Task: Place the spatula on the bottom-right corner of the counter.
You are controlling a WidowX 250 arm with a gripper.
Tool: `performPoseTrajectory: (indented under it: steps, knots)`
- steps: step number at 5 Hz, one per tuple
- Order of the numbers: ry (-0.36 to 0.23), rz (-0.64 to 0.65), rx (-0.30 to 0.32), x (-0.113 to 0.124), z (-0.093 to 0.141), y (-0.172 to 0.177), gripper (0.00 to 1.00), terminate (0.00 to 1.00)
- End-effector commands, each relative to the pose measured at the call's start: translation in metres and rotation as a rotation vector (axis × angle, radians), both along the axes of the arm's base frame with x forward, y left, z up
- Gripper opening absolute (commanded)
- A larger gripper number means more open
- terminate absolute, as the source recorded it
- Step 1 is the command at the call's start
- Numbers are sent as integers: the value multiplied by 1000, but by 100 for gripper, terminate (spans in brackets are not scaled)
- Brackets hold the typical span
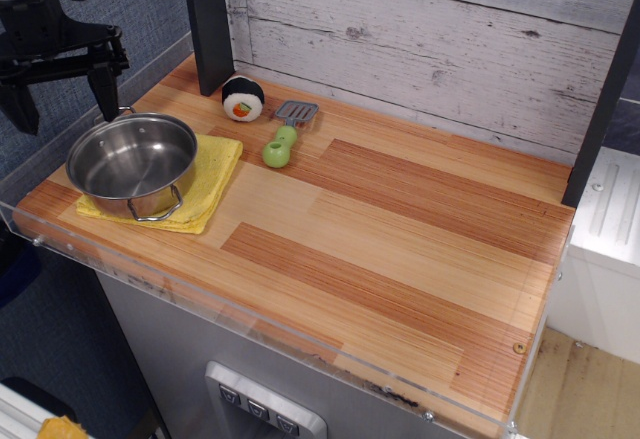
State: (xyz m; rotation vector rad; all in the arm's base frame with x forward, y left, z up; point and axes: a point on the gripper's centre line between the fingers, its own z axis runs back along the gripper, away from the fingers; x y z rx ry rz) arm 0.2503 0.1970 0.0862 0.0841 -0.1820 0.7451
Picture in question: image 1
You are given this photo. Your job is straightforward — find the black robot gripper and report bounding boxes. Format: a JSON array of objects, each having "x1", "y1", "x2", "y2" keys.
[{"x1": 1, "y1": 0, "x2": 129, "y2": 135}]

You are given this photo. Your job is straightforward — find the stainless steel pot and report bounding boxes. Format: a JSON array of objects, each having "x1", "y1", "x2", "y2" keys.
[{"x1": 66, "y1": 113, "x2": 198, "y2": 222}]

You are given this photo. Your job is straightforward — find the yellow folded cloth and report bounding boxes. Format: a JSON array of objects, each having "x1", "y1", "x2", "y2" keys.
[{"x1": 76, "y1": 134, "x2": 243, "y2": 235}]

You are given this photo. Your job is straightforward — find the plush sushi roll toy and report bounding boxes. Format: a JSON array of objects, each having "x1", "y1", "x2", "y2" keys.
[{"x1": 222, "y1": 76, "x2": 265, "y2": 122}]

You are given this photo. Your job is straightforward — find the clear acrylic table guard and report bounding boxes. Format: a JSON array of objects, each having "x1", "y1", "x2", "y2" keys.
[{"x1": 1, "y1": 58, "x2": 574, "y2": 437}]

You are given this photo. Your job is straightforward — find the grey toy fridge cabinet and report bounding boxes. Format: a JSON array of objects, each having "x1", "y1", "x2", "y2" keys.
[{"x1": 99, "y1": 274, "x2": 506, "y2": 438}]

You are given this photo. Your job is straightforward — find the yellow object bottom left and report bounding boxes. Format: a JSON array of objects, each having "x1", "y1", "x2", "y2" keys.
[{"x1": 36, "y1": 416, "x2": 89, "y2": 439}]

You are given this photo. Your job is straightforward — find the silver dispenser button panel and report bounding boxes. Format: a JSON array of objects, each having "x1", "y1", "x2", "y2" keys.
[{"x1": 205, "y1": 361, "x2": 328, "y2": 438}]

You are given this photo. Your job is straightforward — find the white metal cabinet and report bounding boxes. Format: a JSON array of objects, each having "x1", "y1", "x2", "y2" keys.
[{"x1": 547, "y1": 147, "x2": 639, "y2": 363}]

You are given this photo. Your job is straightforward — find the dark vertical post left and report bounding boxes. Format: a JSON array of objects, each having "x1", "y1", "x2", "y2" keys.
[{"x1": 186, "y1": 0, "x2": 235, "y2": 96}]

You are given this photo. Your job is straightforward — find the dark vertical post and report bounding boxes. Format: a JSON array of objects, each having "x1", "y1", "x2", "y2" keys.
[
  {"x1": 561, "y1": 0, "x2": 639, "y2": 208},
  {"x1": 186, "y1": 0, "x2": 235, "y2": 96}
]

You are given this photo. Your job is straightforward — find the dark vertical post right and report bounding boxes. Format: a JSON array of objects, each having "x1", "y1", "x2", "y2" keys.
[{"x1": 561, "y1": 0, "x2": 639, "y2": 208}]

